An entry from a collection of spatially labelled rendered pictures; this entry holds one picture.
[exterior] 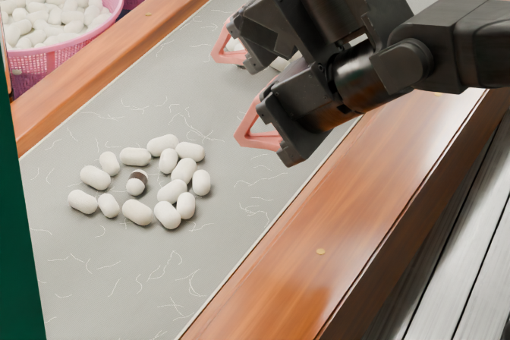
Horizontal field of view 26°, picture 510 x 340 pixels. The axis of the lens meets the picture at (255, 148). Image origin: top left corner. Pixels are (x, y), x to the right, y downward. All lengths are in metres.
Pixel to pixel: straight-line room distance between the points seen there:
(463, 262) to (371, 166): 0.15
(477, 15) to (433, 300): 0.40
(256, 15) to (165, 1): 0.54
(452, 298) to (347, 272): 0.16
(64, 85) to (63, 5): 0.26
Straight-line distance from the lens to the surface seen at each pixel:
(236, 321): 1.00
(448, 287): 1.19
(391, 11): 0.92
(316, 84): 0.94
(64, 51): 1.41
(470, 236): 1.25
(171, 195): 1.15
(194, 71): 1.38
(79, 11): 1.55
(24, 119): 1.27
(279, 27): 0.95
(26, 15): 1.52
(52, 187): 1.20
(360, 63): 0.93
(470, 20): 0.86
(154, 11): 1.46
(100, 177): 1.18
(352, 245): 1.08
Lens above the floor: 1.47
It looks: 36 degrees down
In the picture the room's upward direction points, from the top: straight up
